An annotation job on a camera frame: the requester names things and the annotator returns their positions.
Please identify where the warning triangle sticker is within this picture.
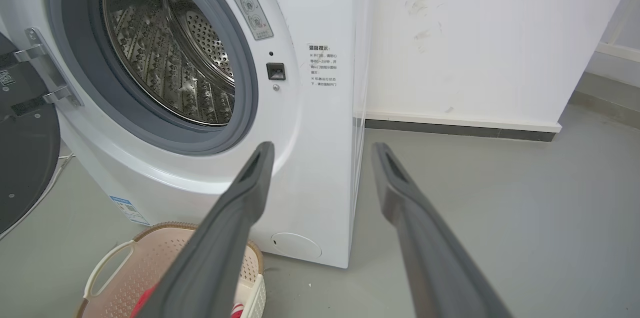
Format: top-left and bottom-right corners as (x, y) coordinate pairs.
(216, 0), (275, 41)

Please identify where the beige perforated laundry basket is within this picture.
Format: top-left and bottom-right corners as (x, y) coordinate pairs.
(75, 222), (267, 318)

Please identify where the dark washing machine door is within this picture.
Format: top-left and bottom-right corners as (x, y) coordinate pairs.
(0, 33), (62, 239)

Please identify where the white front-load washing machine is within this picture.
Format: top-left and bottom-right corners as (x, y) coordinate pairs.
(0, 0), (373, 269)

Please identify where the grey rubber door gasket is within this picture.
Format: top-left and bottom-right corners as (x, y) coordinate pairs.
(42, 0), (260, 156)

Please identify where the stainless steel washing machine drum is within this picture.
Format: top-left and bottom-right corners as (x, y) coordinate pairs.
(101, 0), (236, 127)

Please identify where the chrome door hinge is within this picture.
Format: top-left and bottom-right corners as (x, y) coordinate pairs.
(14, 27), (84, 108)

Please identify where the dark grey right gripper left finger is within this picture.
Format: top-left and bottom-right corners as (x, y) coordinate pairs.
(135, 142), (275, 318)

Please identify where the red cloth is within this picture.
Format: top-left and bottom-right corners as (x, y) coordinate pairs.
(130, 282), (246, 318)

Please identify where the blue energy label sticker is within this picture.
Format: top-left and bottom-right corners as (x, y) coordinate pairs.
(109, 195), (150, 226)

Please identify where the round white filter cover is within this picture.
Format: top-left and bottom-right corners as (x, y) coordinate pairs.
(271, 232), (323, 260)

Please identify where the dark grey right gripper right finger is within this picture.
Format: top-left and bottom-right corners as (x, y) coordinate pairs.
(371, 142), (514, 318)

